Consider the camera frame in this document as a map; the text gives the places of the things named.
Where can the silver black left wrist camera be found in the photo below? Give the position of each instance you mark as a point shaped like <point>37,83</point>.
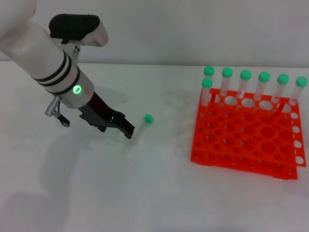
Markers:
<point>74,25</point>

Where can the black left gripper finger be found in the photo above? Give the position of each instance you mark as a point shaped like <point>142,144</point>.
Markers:
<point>127,126</point>

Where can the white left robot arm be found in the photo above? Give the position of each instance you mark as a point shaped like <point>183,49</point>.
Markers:
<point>43,55</point>

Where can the green capped test tube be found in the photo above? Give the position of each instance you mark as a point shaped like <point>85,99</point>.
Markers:
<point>245,74</point>
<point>283,78</point>
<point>227,72</point>
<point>207,82</point>
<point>148,118</point>
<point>301,81</point>
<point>209,70</point>
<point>264,76</point>

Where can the orange test tube rack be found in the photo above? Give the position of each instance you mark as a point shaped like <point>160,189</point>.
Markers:
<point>243,135</point>

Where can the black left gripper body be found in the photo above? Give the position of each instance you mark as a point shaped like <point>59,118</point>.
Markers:
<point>99,116</point>

